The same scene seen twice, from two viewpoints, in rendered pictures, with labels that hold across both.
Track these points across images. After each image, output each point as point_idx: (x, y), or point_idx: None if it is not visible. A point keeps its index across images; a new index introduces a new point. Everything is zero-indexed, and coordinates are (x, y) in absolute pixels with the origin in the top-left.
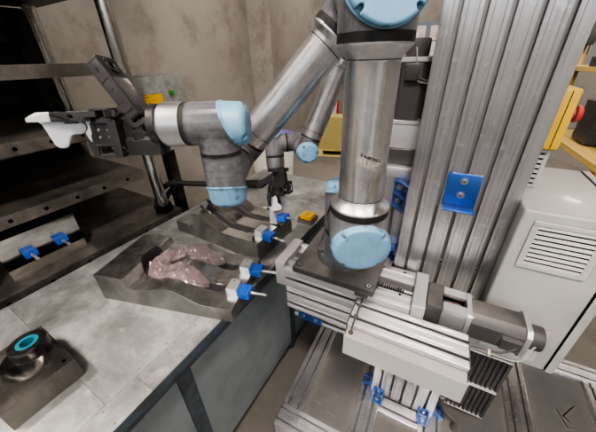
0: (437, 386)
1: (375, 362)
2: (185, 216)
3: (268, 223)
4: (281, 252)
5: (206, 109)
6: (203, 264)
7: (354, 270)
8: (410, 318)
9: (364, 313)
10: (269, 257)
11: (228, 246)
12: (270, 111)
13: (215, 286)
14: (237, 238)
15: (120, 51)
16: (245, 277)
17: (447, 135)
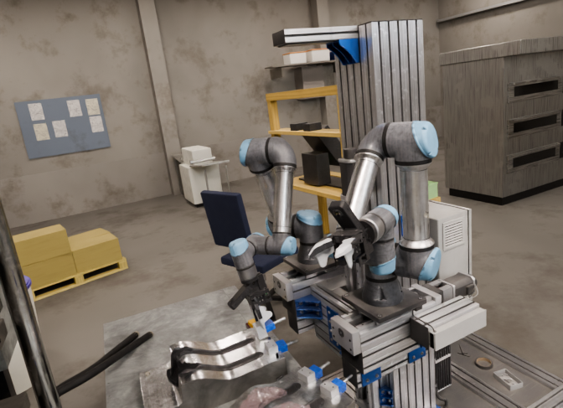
0: (477, 324)
1: (451, 338)
2: (148, 407)
3: (257, 341)
4: (289, 359)
5: (386, 213)
6: (281, 400)
7: (403, 297)
8: (438, 306)
9: (425, 319)
10: (288, 369)
11: (245, 389)
12: (364, 208)
13: (312, 405)
14: (259, 368)
15: (5, 215)
16: (317, 382)
17: (395, 196)
